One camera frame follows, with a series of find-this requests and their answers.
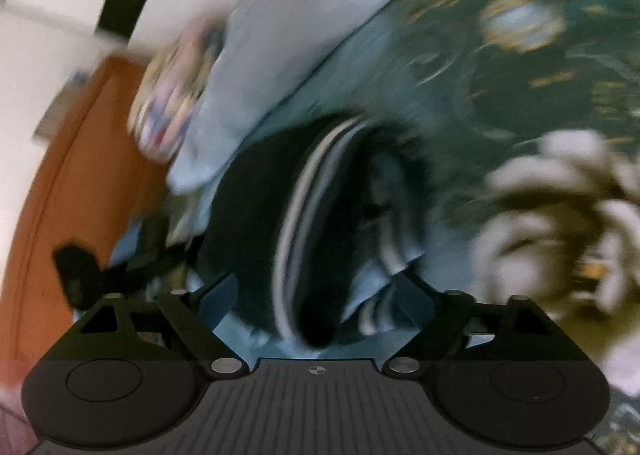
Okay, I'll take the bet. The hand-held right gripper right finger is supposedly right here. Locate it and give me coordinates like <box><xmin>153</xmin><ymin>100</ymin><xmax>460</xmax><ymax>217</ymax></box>
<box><xmin>381</xmin><ymin>271</ymin><xmax>561</xmax><ymax>381</ymax></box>

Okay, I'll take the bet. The colourful floral pillow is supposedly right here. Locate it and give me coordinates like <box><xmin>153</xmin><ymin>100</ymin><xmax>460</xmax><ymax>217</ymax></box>
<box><xmin>127</xmin><ymin>20</ymin><xmax>226</xmax><ymax>163</ymax></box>

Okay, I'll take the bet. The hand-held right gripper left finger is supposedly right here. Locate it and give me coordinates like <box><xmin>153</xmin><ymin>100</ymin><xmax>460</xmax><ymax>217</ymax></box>
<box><xmin>75</xmin><ymin>271</ymin><xmax>251</xmax><ymax>381</ymax></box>

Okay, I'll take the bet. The teal floral blanket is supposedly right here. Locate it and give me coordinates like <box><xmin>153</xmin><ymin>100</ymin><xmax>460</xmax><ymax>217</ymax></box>
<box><xmin>215</xmin><ymin>0</ymin><xmax>640</xmax><ymax>455</ymax></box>

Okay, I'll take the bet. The light blue and navy jacket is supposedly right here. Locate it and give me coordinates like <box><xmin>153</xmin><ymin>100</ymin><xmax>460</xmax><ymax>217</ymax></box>
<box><xmin>195</xmin><ymin>112</ymin><xmax>441</xmax><ymax>351</ymax></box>

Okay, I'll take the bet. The pale blue flowered quilt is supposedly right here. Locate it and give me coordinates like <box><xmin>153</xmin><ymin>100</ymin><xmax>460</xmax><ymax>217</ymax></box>
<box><xmin>167</xmin><ymin>0</ymin><xmax>476</xmax><ymax>196</ymax></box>

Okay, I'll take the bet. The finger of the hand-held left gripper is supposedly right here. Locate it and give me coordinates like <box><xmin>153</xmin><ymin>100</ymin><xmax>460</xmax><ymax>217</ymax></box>
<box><xmin>100</xmin><ymin>215</ymin><xmax>198</xmax><ymax>293</ymax></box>
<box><xmin>52</xmin><ymin>244</ymin><xmax>101</xmax><ymax>308</ymax></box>

